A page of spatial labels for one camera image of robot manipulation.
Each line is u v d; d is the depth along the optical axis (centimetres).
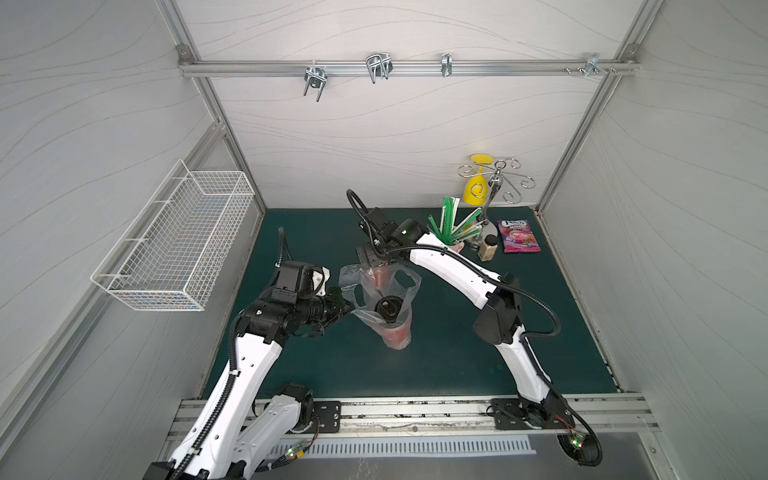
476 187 107
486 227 108
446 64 78
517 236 109
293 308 53
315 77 80
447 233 99
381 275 90
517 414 73
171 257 68
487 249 101
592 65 76
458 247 98
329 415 73
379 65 77
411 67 80
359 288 77
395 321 70
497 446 70
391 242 61
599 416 75
